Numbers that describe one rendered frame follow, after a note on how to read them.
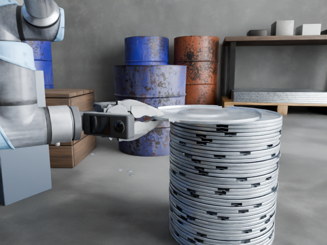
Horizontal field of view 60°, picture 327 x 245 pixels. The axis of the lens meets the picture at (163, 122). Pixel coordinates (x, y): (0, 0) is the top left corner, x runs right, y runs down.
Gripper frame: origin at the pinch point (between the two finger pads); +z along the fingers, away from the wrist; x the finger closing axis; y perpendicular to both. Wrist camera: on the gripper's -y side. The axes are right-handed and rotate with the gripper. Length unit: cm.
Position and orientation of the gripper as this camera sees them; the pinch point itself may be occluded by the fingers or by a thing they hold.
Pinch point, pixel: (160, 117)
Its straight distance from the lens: 66.3
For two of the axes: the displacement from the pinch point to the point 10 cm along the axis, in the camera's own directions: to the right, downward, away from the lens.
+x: 0.0, 9.8, 1.7
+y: -5.0, -1.5, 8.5
